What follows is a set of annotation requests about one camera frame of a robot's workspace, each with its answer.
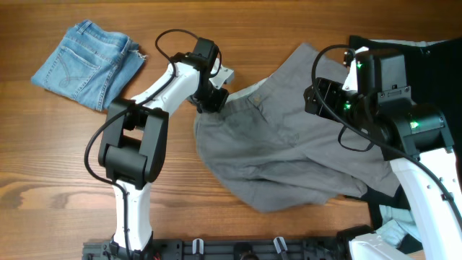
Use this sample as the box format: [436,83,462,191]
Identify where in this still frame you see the light blue garment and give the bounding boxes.
[375,205,423,254]

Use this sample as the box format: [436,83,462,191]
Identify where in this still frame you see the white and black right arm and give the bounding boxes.
[304,48,461,259]

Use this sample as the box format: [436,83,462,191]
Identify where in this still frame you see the grey cotton shorts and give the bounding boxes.
[193,43,399,212]

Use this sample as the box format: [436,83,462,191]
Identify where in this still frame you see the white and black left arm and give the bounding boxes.
[98,38,232,259]

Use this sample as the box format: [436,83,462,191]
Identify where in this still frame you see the folded blue denim shorts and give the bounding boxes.
[31,19,147,111]

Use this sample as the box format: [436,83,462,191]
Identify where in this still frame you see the black shorts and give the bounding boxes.
[344,34,462,254]

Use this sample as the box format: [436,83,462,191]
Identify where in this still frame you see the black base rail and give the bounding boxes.
[82,236,352,260]

